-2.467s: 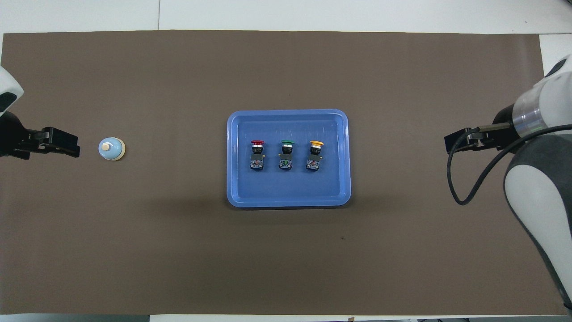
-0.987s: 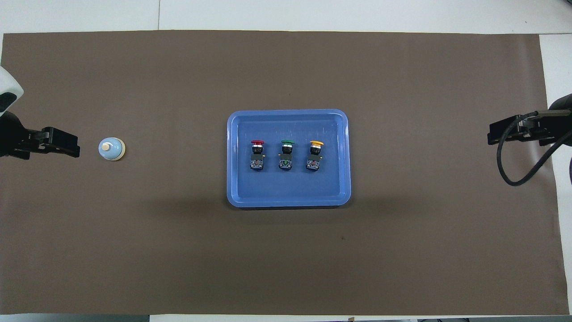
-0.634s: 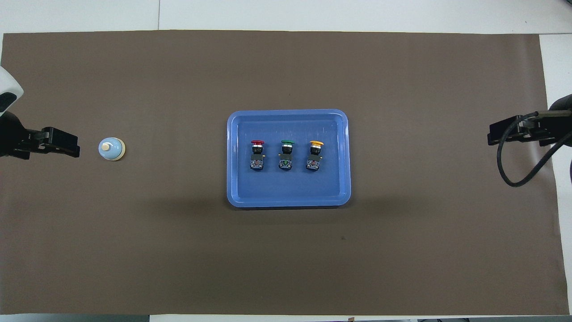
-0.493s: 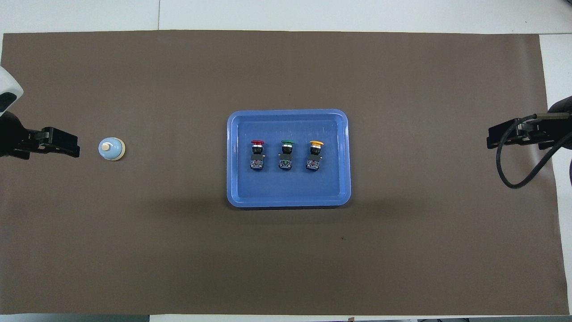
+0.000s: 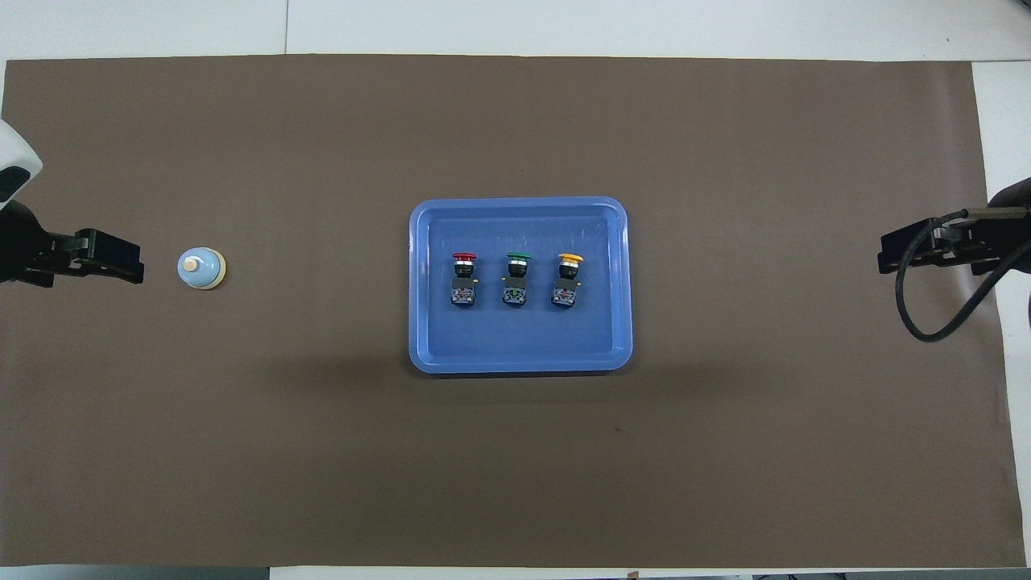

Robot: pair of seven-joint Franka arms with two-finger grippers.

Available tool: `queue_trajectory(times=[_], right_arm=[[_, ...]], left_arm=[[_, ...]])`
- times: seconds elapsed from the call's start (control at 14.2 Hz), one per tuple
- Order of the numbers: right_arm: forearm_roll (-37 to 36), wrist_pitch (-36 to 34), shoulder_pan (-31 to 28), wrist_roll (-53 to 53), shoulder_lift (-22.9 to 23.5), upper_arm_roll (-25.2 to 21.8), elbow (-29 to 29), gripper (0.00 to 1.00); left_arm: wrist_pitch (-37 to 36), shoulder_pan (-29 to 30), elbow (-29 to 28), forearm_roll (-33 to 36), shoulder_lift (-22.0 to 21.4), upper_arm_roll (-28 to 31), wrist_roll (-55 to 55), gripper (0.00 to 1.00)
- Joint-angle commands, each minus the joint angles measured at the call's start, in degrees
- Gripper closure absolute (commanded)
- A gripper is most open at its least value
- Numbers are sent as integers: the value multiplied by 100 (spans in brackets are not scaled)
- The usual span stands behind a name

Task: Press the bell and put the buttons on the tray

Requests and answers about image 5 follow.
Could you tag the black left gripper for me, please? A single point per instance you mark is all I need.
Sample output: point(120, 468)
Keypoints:
point(56, 255)

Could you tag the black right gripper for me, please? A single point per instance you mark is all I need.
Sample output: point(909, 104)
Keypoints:
point(962, 240)

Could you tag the light blue call bell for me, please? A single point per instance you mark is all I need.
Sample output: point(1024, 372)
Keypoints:
point(201, 270)

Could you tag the yellow push button switch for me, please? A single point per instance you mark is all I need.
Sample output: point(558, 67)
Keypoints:
point(565, 295)

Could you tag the red push button switch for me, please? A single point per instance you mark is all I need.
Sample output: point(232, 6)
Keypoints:
point(464, 294)

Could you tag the green push button switch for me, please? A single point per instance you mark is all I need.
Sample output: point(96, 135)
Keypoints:
point(515, 294)

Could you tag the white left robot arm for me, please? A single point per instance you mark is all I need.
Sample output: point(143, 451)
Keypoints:
point(12, 153)

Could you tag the blue plastic tray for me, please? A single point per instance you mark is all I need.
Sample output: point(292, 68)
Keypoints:
point(523, 346)

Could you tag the brown table mat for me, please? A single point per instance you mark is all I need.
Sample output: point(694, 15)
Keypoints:
point(322, 443)

